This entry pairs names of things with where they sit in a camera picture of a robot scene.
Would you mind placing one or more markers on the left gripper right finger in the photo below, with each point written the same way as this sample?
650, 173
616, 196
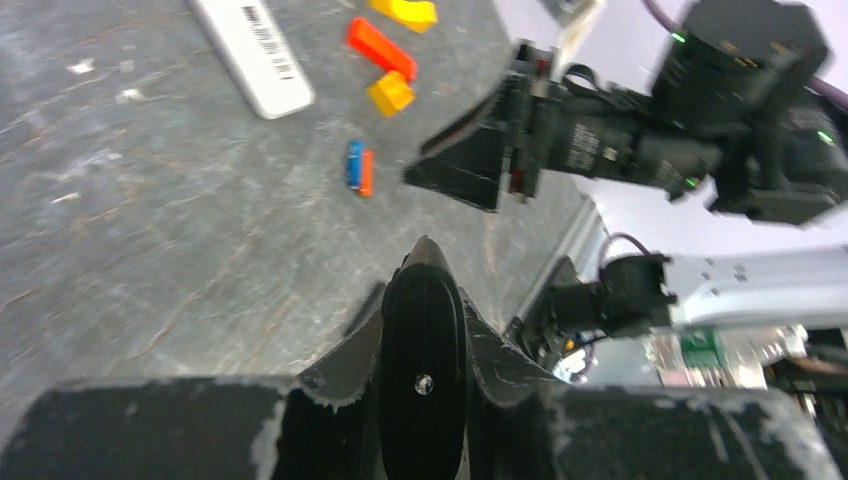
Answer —
523, 423

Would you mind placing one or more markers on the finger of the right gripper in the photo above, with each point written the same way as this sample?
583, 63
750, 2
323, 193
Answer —
466, 166
479, 131

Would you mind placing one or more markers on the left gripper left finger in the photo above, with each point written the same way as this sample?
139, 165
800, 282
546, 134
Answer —
319, 424

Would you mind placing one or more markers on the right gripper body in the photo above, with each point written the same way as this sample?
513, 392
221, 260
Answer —
572, 124

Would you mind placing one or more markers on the white remote control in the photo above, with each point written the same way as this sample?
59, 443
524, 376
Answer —
250, 43

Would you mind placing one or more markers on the black remote control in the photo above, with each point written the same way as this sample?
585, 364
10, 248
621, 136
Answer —
422, 394

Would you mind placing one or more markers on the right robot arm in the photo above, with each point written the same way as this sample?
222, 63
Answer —
733, 102

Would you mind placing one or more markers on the orange cube block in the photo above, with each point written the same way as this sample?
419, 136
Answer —
391, 94

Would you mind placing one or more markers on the yellow arch block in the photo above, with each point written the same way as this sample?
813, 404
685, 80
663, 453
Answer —
417, 16

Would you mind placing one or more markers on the blue battery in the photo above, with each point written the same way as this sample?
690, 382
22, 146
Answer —
354, 164

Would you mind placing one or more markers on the red rectangular block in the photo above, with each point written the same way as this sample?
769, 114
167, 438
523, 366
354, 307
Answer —
373, 45

